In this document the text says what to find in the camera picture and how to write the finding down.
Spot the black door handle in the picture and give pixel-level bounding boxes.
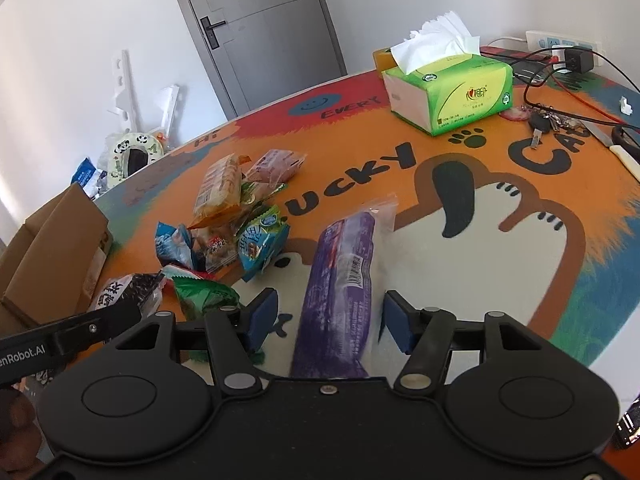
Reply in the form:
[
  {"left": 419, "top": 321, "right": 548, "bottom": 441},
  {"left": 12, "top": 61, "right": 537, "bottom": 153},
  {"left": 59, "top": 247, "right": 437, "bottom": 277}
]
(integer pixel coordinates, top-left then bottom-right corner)
[{"left": 200, "top": 16, "right": 227, "bottom": 50}]

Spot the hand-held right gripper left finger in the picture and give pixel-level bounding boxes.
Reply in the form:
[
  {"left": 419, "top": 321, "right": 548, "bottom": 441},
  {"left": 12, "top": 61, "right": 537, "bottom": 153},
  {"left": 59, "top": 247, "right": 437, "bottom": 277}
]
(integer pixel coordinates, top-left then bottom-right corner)
[{"left": 116, "top": 287, "right": 281, "bottom": 397}]

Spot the red white snack packet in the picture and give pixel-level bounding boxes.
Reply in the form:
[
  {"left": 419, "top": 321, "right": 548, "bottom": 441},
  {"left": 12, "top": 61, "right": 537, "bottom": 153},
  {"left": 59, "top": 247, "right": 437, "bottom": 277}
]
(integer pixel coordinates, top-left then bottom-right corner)
[{"left": 191, "top": 224, "right": 239, "bottom": 275}]

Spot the green crinkled snack packet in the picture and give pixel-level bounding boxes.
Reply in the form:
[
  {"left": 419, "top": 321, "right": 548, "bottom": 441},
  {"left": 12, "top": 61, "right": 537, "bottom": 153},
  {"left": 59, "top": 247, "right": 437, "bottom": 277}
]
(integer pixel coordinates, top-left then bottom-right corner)
[{"left": 161, "top": 264, "right": 242, "bottom": 322}]

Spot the dark flat object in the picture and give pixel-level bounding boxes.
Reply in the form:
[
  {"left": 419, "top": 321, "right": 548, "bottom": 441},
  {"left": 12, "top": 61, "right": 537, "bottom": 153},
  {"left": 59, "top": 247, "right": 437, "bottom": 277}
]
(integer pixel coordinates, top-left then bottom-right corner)
[{"left": 510, "top": 60, "right": 552, "bottom": 87}]

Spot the brown cardboard box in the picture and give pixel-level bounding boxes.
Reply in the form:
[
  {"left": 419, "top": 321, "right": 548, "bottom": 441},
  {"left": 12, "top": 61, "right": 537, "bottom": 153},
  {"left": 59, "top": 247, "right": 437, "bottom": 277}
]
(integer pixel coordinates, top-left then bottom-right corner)
[{"left": 0, "top": 182, "right": 114, "bottom": 330}]

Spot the white cable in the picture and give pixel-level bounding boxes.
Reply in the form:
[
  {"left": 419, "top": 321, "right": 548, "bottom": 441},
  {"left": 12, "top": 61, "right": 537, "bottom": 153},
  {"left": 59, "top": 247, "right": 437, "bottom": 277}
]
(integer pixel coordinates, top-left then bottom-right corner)
[{"left": 486, "top": 35, "right": 529, "bottom": 50}]

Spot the black cable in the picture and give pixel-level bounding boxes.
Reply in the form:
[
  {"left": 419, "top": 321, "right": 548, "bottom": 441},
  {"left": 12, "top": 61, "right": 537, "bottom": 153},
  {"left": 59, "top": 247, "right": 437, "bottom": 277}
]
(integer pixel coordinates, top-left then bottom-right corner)
[{"left": 522, "top": 46, "right": 640, "bottom": 127}]

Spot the bunch of keys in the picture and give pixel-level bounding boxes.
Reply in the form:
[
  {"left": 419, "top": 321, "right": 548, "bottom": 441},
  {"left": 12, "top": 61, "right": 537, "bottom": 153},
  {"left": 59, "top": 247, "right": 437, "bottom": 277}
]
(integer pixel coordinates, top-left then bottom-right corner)
[{"left": 527, "top": 107, "right": 592, "bottom": 152}]

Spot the green tissue box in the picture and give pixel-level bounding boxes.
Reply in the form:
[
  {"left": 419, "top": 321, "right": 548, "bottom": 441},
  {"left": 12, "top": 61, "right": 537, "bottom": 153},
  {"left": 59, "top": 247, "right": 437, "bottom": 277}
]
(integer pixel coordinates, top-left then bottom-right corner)
[{"left": 382, "top": 10, "right": 515, "bottom": 137}]

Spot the colourful printed table mat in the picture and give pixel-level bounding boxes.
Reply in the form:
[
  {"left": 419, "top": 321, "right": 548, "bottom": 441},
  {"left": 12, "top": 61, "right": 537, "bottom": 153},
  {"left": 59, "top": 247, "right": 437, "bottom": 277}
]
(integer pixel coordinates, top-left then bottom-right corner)
[{"left": 10, "top": 62, "right": 640, "bottom": 411}]

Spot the blue plastic pack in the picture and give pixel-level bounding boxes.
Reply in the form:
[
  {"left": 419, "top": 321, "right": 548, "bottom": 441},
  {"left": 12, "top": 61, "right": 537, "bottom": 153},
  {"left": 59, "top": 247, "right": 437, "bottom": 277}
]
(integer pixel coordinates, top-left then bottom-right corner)
[{"left": 71, "top": 157, "right": 107, "bottom": 193}]

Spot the tall white shelf bracket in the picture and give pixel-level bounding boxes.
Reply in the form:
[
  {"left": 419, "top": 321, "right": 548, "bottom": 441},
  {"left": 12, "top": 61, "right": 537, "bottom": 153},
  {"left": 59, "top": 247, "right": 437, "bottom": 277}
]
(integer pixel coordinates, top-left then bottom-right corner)
[{"left": 106, "top": 49, "right": 147, "bottom": 132}]

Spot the small orange box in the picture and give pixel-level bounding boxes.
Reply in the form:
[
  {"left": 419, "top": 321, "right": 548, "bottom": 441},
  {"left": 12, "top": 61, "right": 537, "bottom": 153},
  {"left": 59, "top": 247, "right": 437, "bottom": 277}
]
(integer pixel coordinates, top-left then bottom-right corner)
[{"left": 372, "top": 47, "right": 398, "bottom": 75}]

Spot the short white shelf bracket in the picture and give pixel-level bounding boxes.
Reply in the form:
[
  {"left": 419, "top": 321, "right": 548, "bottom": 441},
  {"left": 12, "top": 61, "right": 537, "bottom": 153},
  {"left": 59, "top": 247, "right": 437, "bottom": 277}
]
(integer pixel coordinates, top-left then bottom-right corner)
[{"left": 154, "top": 84, "right": 182, "bottom": 137}]

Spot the black charger adapter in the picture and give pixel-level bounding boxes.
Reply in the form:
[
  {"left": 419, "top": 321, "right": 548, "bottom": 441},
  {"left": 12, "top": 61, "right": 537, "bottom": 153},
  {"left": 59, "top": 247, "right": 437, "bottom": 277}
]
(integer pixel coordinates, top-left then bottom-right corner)
[{"left": 564, "top": 46, "right": 596, "bottom": 74}]

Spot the panda print toilet seat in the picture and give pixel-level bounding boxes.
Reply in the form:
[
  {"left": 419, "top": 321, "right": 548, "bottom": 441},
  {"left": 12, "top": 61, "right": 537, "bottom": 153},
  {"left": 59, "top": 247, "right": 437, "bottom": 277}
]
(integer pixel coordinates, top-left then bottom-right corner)
[{"left": 106, "top": 130, "right": 167, "bottom": 187}]

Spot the person's left hand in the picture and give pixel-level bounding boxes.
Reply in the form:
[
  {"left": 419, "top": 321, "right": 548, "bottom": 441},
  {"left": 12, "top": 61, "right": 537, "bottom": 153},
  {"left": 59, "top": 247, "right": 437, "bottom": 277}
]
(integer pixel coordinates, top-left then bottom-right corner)
[{"left": 0, "top": 389, "right": 45, "bottom": 468}]

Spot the white handled knife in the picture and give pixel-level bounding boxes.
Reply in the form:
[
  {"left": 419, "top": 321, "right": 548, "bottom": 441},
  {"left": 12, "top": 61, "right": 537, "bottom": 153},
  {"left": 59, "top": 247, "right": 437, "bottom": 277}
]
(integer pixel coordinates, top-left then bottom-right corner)
[{"left": 584, "top": 122, "right": 640, "bottom": 183}]

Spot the white power strip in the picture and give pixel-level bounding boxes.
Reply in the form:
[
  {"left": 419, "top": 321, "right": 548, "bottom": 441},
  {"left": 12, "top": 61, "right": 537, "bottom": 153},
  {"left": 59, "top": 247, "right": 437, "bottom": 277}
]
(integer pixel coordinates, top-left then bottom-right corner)
[{"left": 525, "top": 29, "right": 607, "bottom": 57}]

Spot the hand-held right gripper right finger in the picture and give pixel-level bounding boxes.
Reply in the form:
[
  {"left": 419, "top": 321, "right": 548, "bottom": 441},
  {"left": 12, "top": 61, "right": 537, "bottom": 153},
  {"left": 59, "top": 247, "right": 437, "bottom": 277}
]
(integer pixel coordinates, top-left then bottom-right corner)
[{"left": 378, "top": 290, "right": 546, "bottom": 393}]

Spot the black white snack packet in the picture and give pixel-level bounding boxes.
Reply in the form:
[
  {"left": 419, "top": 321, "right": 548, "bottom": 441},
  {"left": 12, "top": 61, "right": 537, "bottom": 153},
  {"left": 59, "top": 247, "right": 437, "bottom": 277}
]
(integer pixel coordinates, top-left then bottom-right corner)
[{"left": 89, "top": 272, "right": 165, "bottom": 320}]

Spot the small green snack packet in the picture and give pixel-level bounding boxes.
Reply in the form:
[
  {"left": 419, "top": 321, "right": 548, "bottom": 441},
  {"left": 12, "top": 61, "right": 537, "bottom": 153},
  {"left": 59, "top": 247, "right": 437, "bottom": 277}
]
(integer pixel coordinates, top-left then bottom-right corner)
[{"left": 241, "top": 180, "right": 287, "bottom": 213}]

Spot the teal blue snack packet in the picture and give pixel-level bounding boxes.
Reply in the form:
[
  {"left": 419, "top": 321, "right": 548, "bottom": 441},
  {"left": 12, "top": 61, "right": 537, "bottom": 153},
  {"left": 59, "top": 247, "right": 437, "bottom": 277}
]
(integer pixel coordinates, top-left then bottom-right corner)
[{"left": 236, "top": 205, "right": 292, "bottom": 282}]

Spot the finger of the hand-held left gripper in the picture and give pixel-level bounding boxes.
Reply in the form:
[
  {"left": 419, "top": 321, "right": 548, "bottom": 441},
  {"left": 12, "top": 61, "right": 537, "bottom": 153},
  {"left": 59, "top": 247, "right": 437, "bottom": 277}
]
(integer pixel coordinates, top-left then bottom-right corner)
[{"left": 52, "top": 302, "right": 143, "bottom": 359}]

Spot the dark shiny object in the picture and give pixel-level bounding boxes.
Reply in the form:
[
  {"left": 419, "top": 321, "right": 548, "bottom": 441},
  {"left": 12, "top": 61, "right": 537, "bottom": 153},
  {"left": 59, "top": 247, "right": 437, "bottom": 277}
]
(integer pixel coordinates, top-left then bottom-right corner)
[{"left": 616, "top": 396, "right": 640, "bottom": 452}]

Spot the purple snack packet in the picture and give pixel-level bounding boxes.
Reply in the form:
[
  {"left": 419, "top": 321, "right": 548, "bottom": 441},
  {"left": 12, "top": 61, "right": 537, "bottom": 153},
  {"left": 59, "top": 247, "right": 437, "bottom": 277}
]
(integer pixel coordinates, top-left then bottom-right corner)
[{"left": 291, "top": 194, "right": 400, "bottom": 379}]

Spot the grey door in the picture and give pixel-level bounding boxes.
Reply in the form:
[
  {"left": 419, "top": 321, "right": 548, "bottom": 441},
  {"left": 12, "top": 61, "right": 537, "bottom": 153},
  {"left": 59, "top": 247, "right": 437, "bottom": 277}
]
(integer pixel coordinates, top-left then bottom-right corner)
[{"left": 164, "top": 0, "right": 348, "bottom": 121}]

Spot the pink snack packet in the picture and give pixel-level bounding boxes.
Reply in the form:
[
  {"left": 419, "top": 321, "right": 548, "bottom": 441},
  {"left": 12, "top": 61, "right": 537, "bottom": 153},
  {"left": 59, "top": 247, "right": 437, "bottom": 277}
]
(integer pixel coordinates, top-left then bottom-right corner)
[{"left": 244, "top": 148, "right": 307, "bottom": 187}]

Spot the orange biscuit packet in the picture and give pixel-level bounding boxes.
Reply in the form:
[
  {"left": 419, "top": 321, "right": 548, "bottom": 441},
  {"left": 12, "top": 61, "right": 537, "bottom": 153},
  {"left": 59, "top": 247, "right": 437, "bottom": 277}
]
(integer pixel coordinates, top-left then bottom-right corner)
[{"left": 189, "top": 154, "right": 247, "bottom": 230}]

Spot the light blue snack packet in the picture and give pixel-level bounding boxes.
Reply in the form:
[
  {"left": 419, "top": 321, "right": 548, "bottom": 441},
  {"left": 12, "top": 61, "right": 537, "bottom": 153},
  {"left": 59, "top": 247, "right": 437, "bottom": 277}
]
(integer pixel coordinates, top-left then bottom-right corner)
[{"left": 154, "top": 221, "right": 195, "bottom": 272}]

